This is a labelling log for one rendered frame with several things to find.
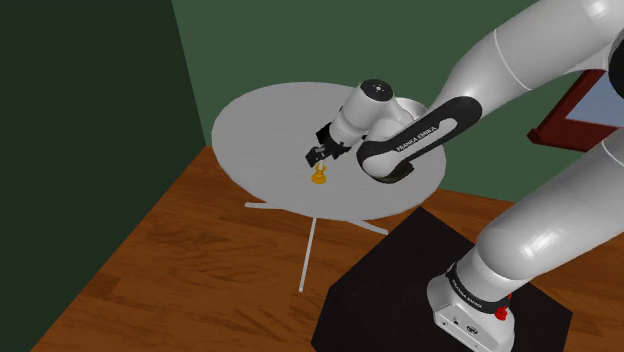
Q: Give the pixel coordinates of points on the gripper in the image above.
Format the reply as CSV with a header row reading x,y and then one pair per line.
x,y
336,148

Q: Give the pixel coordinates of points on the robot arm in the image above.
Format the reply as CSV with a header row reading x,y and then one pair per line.
x,y
536,229

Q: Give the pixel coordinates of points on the small yellow figure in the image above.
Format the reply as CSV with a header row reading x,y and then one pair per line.
x,y
319,176

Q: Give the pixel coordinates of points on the round white table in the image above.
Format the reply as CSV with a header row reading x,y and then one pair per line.
x,y
263,131

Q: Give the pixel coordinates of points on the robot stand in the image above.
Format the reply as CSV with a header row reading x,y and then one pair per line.
x,y
390,292

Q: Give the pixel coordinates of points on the dark red framed picture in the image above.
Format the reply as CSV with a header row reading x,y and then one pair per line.
x,y
575,122

